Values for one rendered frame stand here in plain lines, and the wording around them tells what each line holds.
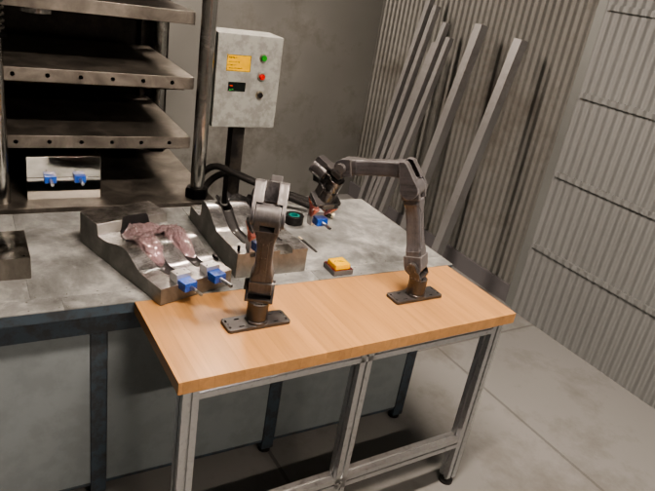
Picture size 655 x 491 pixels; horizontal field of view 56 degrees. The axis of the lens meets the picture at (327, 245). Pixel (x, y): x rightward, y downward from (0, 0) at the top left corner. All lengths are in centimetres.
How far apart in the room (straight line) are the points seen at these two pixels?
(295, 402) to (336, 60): 318
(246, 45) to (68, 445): 170
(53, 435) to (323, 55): 358
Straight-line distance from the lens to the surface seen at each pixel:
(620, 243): 358
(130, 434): 230
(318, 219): 224
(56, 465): 231
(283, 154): 502
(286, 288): 206
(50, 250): 222
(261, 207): 161
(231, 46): 276
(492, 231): 421
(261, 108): 287
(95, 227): 216
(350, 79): 515
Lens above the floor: 178
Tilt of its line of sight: 24 degrees down
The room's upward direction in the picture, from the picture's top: 10 degrees clockwise
